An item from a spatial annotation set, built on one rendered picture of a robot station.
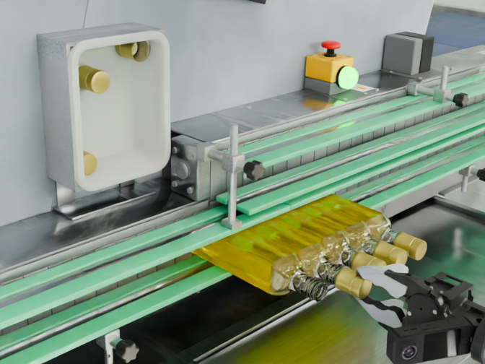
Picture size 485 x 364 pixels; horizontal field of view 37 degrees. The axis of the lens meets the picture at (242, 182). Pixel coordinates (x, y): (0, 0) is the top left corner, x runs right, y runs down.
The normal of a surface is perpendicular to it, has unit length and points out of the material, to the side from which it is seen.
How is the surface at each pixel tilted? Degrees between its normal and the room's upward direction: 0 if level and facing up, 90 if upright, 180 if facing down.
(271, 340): 90
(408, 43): 90
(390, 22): 0
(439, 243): 90
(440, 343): 30
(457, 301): 0
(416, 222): 90
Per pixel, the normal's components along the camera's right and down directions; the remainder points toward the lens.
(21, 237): 0.03, -0.92
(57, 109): -0.71, 0.25
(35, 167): 0.70, 0.29
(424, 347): 0.26, 0.33
